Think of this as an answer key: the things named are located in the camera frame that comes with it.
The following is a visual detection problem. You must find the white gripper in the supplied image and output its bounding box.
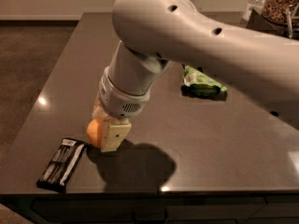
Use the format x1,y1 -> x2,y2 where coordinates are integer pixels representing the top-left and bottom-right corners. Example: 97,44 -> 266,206
92,67 -> 150,152

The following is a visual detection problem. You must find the orange fruit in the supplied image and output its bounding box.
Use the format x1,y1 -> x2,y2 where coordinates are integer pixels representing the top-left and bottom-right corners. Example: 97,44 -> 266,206
87,118 -> 104,148

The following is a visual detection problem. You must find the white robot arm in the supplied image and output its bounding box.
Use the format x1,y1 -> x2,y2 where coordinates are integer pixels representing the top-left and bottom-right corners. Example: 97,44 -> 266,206
87,0 -> 299,152

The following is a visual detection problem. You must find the black rxbar chocolate bar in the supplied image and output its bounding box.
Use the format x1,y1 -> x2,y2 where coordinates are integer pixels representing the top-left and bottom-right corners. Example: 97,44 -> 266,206
36,138 -> 88,193

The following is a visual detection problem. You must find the green chip bag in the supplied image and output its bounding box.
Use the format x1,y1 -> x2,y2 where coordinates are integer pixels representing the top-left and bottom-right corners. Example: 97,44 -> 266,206
182,65 -> 227,97

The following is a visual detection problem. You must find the black box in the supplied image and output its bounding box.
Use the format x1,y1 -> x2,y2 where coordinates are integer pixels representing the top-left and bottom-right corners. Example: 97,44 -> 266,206
246,10 -> 288,36

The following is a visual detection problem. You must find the clear plastic water bottle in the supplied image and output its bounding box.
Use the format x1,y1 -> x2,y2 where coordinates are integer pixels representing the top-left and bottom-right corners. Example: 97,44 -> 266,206
242,0 -> 265,21

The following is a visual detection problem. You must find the glass jar of nuts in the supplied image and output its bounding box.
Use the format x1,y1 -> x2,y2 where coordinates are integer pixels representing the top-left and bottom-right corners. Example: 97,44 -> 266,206
262,0 -> 299,26

